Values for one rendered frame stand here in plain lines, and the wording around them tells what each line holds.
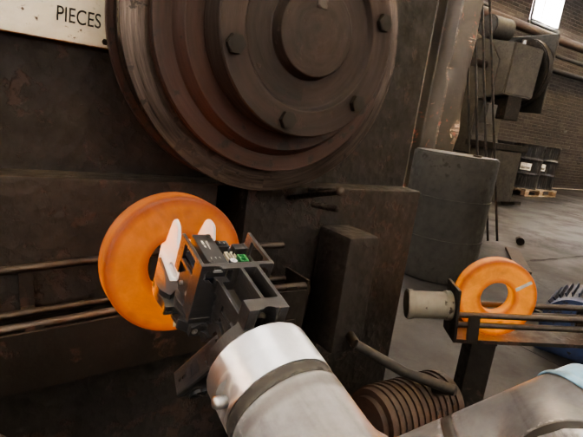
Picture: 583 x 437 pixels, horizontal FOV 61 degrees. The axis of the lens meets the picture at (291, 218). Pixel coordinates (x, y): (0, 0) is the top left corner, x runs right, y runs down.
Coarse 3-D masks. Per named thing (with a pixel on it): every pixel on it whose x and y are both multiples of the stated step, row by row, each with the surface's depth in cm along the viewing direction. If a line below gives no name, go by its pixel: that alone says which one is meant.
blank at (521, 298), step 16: (464, 272) 98; (480, 272) 96; (496, 272) 96; (512, 272) 96; (528, 272) 96; (464, 288) 97; (480, 288) 96; (512, 288) 96; (528, 288) 96; (464, 304) 97; (480, 304) 97; (512, 304) 97; (528, 304) 97; (464, 320) 98; (496, 320) 98; (512, 320) 98
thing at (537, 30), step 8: (504, 16) 897; (512, 16) 914; (520, 24) 927; (528, 24) 942; (528, 32) 954; (536, 32) 961; (544, 32) 973; (552, 32) 991; (560, 40) 1009; (568, 40) 1024; (568, 48) 1044; (576, 48) 1049; (560, 56) 1066; (576, 64) 1111; (560, 72) 1111; (568, 72) 1133; (576, 80) 1162
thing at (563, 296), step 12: (564, 288) 257; (576, 288) 251; (552, 300) 250; (564, 300) 234; (576, 300) 231; (552, 312) 235; (564, 312) 232; (540, 324) 241; (552, 324) 236; (564, 324) 233; (540, 348) 252; (552, 348) 239; (564, 348) 234; (576, 360) 243
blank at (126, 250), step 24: (168, 192) 54; (120, 216) 52; (144, 216) 51; (168, 216) 53; (192, 216) 54; (216, 216) 56; (120, 240) 50; (144, 240) 52; (120, 264) 51; (144, 264) 52; (120, 288) 52; (144, 288) 53; (120, 312) 52; (144, 312) 54
